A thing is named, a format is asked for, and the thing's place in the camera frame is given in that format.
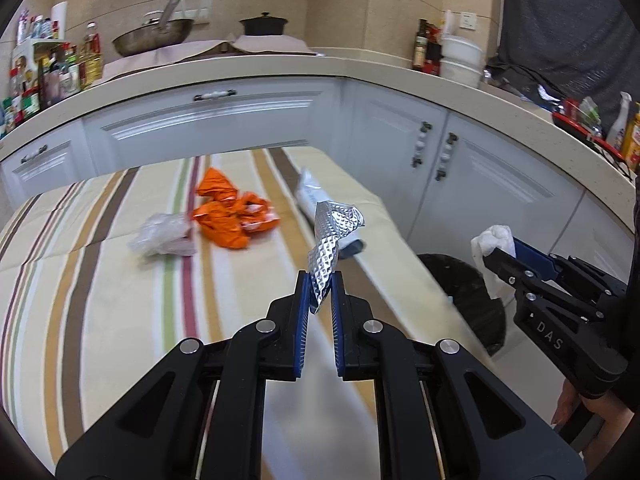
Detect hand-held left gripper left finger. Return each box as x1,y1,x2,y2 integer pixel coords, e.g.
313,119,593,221
55,270,313,480

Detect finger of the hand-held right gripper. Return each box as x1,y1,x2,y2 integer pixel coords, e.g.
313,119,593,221
482,246,607,320
515,238,629,307

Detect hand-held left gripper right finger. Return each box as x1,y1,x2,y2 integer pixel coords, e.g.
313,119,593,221
329,272,587,480

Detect white tissue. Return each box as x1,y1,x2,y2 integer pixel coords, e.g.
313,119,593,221
470,224,516,302

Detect trash bin with black bag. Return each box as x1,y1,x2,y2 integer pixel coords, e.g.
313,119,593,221
417,253,507,359

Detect silver foil wrapper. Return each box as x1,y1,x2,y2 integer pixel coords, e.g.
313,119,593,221
306,200,366,317

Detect person's right hand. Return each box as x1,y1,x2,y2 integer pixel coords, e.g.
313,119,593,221
551,377,638,468

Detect white kitchen cabinet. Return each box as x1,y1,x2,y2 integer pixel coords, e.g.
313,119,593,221
0,75,640,281

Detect white tube packet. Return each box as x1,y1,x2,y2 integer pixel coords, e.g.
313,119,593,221
294,170,367,262

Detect red dish rack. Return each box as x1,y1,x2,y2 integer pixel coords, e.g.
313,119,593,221
552,100,640,177

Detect orange crumpled wrapper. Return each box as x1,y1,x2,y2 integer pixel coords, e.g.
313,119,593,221
192,167,279,251

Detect green white packets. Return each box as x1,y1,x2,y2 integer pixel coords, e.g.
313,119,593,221
575,97,602,137

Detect white spray bottle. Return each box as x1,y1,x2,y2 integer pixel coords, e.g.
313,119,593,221
605,91,632,149

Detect yellow detergent bottle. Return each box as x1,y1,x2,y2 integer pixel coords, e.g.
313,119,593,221
620,102,640,162

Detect clear plastic bag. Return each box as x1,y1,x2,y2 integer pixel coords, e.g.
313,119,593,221
127,212,197,259

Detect striped tablecloth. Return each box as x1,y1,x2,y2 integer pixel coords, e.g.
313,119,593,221
0,146,493,480

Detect white lidded container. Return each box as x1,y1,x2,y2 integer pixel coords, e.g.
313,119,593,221
440,57,484,89
441,35,484,61

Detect red packets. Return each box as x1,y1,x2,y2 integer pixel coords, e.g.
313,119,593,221
425,22,444,77

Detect dark glass bottle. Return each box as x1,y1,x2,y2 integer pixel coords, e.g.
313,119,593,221
412,19,430,72

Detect beige stove cover cloth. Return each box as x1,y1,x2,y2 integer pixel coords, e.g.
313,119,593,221
102,34,317,82

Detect black pot with lid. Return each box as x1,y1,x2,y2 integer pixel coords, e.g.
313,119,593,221
239,11,290,37

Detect steel wok with spatula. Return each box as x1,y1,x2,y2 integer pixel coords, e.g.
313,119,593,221
111,0,195,59

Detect yellow cooking oil bottle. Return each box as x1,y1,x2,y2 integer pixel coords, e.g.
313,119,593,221
80,22,104,89

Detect cluster of condiment bottles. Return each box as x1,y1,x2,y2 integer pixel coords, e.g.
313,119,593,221
0,10,85,137

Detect paper towel roll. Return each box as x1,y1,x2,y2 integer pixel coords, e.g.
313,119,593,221
50,1,69,41

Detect cabinet door handle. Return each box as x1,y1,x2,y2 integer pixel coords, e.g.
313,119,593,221
435,133,459,182
411,122,432,169

